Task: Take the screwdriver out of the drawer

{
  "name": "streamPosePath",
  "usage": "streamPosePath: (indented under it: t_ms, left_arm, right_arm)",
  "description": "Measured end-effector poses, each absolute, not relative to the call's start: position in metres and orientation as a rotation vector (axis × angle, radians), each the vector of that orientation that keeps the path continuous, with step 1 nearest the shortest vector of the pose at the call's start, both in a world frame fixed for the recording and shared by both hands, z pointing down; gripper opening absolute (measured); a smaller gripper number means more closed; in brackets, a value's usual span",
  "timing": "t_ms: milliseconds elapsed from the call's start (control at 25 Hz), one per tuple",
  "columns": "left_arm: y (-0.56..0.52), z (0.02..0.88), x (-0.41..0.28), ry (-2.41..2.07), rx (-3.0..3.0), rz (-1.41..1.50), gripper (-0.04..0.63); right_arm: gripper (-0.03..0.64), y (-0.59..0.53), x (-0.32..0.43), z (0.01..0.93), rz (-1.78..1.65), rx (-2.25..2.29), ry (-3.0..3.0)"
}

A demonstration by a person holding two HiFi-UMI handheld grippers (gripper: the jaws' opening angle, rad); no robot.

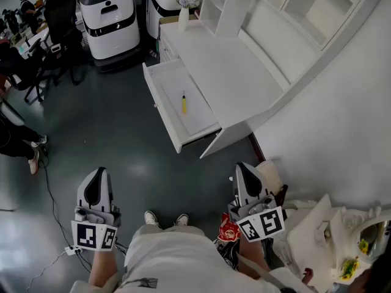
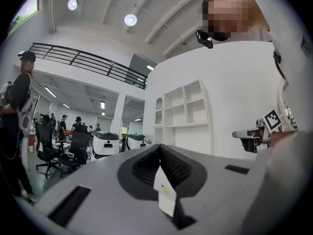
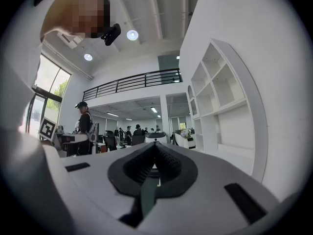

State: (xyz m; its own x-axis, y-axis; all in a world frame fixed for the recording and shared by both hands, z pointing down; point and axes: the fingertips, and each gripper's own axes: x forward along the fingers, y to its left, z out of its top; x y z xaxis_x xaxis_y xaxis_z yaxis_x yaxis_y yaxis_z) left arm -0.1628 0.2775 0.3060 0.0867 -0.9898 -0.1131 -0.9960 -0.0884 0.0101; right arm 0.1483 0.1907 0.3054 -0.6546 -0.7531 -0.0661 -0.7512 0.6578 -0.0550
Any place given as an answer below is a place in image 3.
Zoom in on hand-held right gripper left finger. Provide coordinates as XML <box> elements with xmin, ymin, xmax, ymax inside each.
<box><xmin>61</xmin><ymin>142</ymin><xmax>157</xmax><ymax>221</ymax></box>

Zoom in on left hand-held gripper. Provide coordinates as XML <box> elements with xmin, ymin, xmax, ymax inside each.
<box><xmin>38</xmin><ymin>116</ymin><xmax>61</xmax><ymax>151</ymax></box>

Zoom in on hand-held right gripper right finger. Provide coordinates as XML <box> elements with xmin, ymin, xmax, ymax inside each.
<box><xmin>144</xmin><ymin>142</ymin><xmax>280</xmax><ymax>235</ymax></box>

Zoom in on black office chair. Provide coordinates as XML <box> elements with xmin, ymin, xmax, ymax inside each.
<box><xmin>131</xmin><ymin>135</ymin><xmax>146</xmax><ymax>146</ymax></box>
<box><xmin>102</xmin><ymin>130</ymin><xmax>118</xmax><ymax>152</ymax></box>

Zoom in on white black-topped mobile robot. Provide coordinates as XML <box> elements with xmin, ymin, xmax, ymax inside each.
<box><xmin>173</xmin><ymin>129</ymin><xmax>196</xmax><ymax>149</ymax></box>
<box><xmin>145</xmin><ymin>131</ymin><xmax>168</xmax><ymax>144</ymax></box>

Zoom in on large window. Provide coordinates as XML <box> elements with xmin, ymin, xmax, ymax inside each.
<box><xmin>25</xmin><ymin>53</ymin><xmax>72</xmax><ymax>141</ymax></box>

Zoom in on person's white shirt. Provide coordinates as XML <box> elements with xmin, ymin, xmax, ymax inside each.
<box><xmin>2</xmin><ymin>0</ymin><xmax>74</xmax><ymax>230</ymax></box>

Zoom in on white shelf unit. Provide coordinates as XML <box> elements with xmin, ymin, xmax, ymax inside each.
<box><xmin>187</xmin><ymin>38</ymin><xmax>268</xmax><ymax>183</ymax></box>

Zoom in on white ceiling air vent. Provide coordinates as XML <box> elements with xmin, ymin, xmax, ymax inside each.
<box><xmin>57</xmin><ymin>31</ymin><xmax>83</xmax><ymax>50</ymax></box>

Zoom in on black balcony railing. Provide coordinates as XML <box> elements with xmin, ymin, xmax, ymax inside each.
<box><xmin>82</xmin><ymin>68</ymin><xmax>183</xmax><ymax>102</ymax></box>

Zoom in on person's head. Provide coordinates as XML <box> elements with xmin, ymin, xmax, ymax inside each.
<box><xmin>40</xmin><ymin>0</ymin><xmax>111</xmax><ymax>41</ymax></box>

